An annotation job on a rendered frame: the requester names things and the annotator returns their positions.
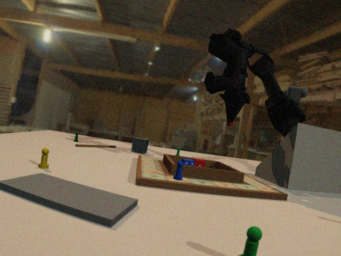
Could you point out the blue pawn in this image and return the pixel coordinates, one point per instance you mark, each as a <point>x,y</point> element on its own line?
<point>179,171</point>

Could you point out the red die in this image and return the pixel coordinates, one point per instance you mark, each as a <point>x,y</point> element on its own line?
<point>199,162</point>

